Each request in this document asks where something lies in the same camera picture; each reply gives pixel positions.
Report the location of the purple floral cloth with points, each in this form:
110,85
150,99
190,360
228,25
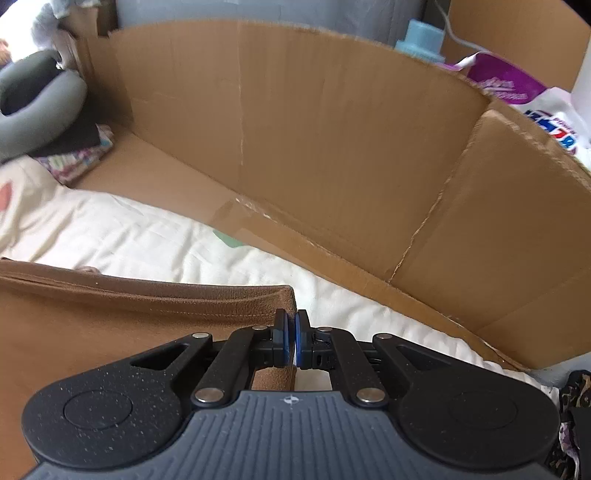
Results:
567,438

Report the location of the purple plastic bag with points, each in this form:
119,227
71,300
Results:
503,76

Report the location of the light blue wrapped bundle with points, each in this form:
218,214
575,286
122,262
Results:
51,11

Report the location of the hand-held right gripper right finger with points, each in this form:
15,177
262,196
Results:
302,341

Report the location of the grey U-shaped pillow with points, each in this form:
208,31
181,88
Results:
55,117

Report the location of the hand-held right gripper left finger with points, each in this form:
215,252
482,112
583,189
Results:
282,339

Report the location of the light blue bottle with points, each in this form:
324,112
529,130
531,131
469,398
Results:
420,41

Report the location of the colourful patterned cloth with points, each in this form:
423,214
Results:
74,167

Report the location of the large brown cardboard sheet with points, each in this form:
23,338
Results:
346,138

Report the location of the brown cardboard box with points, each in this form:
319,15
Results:
517,27

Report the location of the small cardboard box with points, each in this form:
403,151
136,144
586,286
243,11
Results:
85,27

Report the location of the white printed plastic bag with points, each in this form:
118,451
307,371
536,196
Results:
558,108

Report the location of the bear printed bed sheet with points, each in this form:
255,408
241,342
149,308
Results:
161,235

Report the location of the brown shirt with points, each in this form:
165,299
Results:
115,323

